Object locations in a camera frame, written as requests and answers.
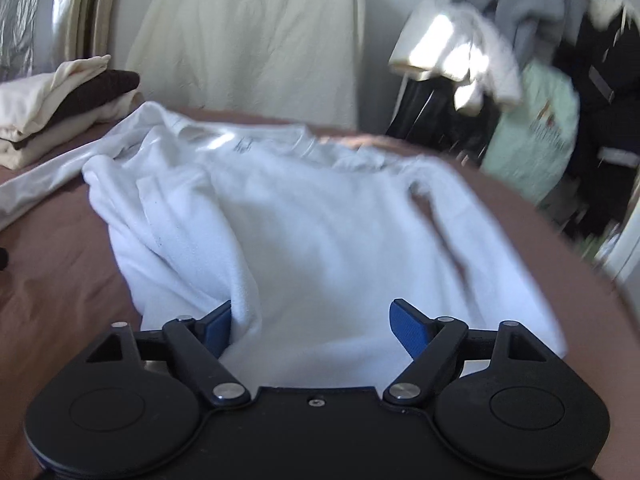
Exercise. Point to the dark brown folded garment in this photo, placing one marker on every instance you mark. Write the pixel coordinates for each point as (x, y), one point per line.
(94, 93)

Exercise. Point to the cream folded garment bottom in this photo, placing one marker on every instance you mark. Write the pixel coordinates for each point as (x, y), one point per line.
(21, 154)

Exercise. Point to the cream covered mattress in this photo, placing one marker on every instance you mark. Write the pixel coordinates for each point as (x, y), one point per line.
(291, 59)

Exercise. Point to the silver foil sheet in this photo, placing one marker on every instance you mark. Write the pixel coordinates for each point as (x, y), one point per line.
(26, 38)

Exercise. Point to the white long-sleeve shirt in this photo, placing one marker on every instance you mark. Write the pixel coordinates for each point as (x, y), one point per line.
(309, 241)

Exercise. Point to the cream folded garment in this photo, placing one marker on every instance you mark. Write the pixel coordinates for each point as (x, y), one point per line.
(21, 154)
(27, 104)

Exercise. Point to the white puffer jacket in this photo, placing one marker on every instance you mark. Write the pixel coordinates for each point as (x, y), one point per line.
(454, 41)

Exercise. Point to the cream folded garment top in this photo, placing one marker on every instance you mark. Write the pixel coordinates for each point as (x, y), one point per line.
(27, 104)

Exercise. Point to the beige curtain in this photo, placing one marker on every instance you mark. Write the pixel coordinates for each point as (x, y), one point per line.
(80, 28)

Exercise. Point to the black hanging garment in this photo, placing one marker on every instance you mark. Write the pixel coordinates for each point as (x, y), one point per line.
(426, 116)

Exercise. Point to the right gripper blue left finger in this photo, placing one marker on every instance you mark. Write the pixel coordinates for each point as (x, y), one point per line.
(195, 347)

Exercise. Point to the mint green printed bag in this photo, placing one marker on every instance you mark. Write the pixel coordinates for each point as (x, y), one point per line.
(532, 143)

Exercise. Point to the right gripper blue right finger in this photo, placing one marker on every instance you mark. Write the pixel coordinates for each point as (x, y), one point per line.
(433, 345)

